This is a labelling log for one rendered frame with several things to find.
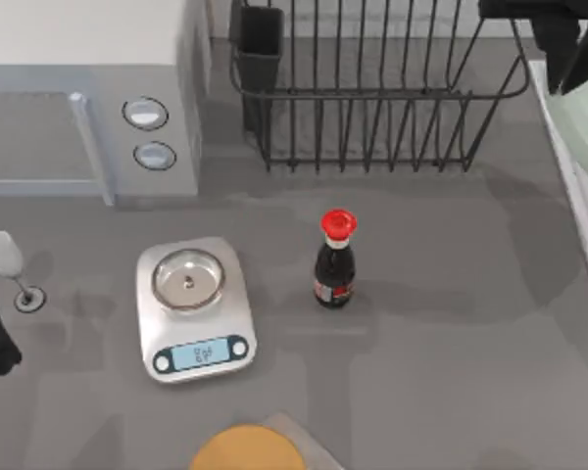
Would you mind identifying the dark bottle with red cap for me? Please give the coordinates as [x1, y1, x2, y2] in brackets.
[314, 209, 360, 310]

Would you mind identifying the silver kitchen scale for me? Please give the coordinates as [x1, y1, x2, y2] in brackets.
[135, 236, 259, 385]

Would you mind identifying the small microwave knob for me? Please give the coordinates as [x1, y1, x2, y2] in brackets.
[132, 140, 178, 172]

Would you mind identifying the black cutlery holder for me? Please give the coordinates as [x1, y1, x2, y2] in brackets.
[229, 3, 285, 131]

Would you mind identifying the large microwave knob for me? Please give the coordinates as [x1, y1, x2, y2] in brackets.
[121, 95, 171, 132]

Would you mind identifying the pale microwave oven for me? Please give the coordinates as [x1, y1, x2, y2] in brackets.
[0, 0, 213, 208]

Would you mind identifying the orange round disc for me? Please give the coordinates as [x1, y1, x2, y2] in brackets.
[188, 424, 307, 470]

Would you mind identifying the pale microwave door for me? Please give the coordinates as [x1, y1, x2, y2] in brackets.
[0, 90, 115, 207]

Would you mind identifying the clear wine glass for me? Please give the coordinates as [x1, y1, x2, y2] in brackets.
[0, 230, 48, 314]

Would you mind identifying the black tap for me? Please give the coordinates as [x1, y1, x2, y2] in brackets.
[476, 0, 588, 97]

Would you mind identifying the black wire dish rack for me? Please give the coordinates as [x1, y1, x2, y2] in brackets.
[228, 0, 530, 174]

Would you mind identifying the pale microwave door handle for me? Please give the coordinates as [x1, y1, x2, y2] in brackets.
[69, 91, 115, 207]

